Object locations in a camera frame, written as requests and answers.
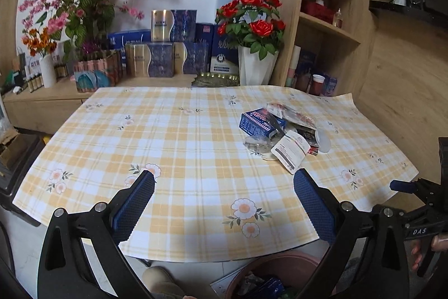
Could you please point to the gold tray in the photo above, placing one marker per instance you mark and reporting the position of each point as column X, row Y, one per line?
column 215, row 79

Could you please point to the brown paper cup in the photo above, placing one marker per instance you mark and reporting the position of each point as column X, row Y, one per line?
column 303, row 83

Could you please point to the red rose bouquet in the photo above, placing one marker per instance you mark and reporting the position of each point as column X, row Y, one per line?
column 252, row 22

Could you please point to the small blue box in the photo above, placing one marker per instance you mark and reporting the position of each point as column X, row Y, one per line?
column 331, row 86

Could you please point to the yellow plaid floral tablecloth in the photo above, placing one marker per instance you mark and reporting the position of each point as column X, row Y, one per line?
column 175, row 145

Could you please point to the dark blue patterned box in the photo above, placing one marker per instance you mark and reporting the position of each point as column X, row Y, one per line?
column 307, row 60

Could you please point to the blue coffee box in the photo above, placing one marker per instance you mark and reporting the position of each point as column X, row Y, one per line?
column 271, row 286

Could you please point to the stack of pastel cups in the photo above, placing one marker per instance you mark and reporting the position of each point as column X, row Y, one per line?
column 294, row 66

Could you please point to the red white paper cup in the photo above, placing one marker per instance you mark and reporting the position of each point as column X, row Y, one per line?
column 317, row 86

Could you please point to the orange flowers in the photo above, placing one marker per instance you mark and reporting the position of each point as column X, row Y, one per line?
column 38, row 43

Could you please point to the person's right hand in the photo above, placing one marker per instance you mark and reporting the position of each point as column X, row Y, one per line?
column 417, row 253

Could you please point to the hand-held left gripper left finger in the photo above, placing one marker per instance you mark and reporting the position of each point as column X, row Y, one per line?
column 134, row 202

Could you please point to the dark blue tall box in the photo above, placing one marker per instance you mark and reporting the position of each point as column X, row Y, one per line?
column 204, row 31

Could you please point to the white ribbed vase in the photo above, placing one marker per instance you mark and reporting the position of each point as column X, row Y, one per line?
column 48, row 71

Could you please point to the blue white carton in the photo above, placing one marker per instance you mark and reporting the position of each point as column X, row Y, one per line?
column 224, row 57

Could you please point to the black packet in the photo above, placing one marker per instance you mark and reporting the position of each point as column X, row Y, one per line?
column 307, row 134

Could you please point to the silver foil bag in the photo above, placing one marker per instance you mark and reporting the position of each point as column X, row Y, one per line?
column 250, row 283

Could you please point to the brown plastic bin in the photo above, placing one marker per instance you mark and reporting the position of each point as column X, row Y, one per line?
column 280, row 264

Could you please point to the blue gold gift box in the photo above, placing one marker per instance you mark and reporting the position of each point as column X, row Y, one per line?
column 173, row 25
column 192, row 57
column 148, row 60

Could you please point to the white faceted vase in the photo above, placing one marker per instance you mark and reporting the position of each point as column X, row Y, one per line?
column 255, row 69

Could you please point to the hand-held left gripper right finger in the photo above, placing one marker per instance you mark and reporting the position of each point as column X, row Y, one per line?
column 313, row 202

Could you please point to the brown plush slipper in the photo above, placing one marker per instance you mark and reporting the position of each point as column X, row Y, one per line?
column 161, row 281

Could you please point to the flat blue white box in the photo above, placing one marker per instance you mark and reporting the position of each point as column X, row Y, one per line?
column 129, row 38

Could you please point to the row of small bottles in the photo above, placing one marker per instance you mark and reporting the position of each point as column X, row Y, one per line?
column 34, row 83

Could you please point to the red basket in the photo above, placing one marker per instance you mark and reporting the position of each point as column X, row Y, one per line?
column 316, row 8

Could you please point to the black wall shelf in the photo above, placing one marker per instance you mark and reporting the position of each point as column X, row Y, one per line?
column 413, row 11

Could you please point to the glass perfume bottle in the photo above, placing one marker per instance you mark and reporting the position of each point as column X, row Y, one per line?
column 338, row 19

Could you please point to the wooden shelf unit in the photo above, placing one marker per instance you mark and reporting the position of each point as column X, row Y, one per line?
column 346, row 60

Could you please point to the crushed clear plastic bottle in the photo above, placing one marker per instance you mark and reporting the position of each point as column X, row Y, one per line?
column 257, row 146

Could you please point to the cream yogurt cup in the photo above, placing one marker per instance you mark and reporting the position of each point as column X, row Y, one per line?
column 322, row 141

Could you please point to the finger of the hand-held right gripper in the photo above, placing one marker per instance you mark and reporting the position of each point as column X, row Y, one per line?
column 427, row 195

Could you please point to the blue milk carton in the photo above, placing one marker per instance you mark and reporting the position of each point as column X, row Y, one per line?
column 259, row 122

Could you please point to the red white wrapper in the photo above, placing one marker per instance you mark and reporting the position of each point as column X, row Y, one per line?
column 294, row 115

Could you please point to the scalloped wooden planter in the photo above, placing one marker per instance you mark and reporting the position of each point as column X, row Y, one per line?
column 96, row 73

